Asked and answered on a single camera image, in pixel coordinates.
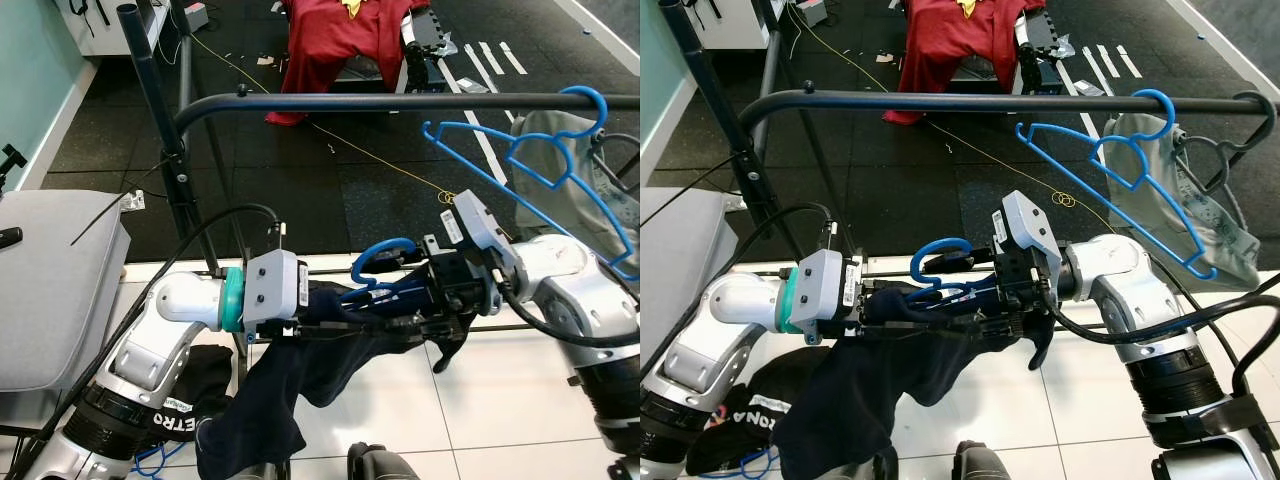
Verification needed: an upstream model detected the white cabinet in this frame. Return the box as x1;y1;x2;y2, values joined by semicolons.
655;0;776;49
55;0;166;56

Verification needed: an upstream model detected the grey upholstered ottoman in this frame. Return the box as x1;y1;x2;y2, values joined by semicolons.
0;190;131;401
640;188;741;371

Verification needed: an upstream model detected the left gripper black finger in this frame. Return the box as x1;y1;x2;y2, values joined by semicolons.
868;322;1001;343
300;322;421;341

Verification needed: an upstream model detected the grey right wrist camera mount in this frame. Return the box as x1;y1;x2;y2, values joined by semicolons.
440;192;521;291
998;190;1063;266

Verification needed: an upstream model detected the red garment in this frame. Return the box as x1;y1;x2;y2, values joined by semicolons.
265;0;431;126
880;0;1051;126

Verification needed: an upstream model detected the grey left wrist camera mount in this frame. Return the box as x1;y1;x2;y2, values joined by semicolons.
798;250;866;336
240;250;311;326

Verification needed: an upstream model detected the navy knit sweater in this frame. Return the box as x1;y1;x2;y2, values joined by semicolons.
775;285;1056;480
195;280;476;480

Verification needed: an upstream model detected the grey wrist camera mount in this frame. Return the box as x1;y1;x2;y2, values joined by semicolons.
240;250;311;326
798;250;866;336
998;190;1063;266
440;192;521;291

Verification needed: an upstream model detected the black metal clothes rack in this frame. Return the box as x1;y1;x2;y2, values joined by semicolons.
655;0;1280;291
115;0;641;291

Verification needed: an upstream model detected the dark grey clothes hanger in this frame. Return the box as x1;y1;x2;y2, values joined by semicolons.
1175;92;1276;196

